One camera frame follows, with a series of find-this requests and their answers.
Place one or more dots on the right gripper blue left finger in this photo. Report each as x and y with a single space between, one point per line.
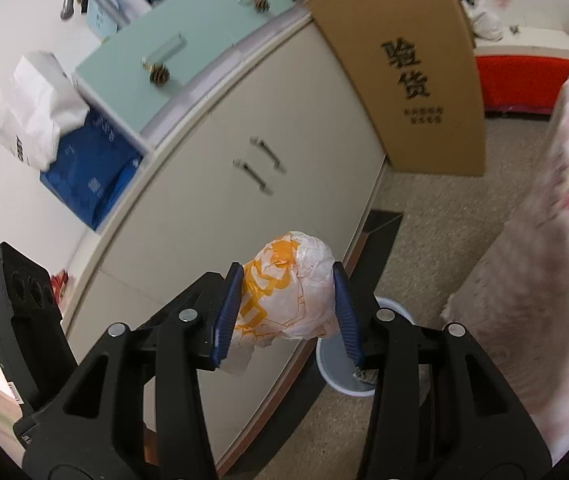
227 306

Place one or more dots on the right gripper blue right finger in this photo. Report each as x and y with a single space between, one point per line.
345 311

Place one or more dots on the white orange plastic bag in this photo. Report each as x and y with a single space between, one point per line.
288 293

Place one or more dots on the white round trash bin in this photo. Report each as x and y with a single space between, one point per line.
388 370

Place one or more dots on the white curved cabinet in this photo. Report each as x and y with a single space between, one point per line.
189 210

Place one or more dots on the blue paper bag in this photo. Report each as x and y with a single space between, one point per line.
95 163

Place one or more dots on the pink checkered bed sheet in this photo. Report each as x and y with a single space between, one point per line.
515 302

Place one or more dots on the pine cone ornament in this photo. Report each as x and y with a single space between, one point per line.
261 6
159 75

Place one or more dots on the brown cardboard box with print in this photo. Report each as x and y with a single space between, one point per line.
412 64

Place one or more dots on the red storage box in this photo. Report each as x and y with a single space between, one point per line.
523 84

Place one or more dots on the left metal cabinet handle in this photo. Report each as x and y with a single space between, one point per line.
261 183

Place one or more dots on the metal cabinet handle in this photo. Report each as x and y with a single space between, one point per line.
261 183
269 152

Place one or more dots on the right metal cabinet handle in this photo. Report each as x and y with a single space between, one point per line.
269 152

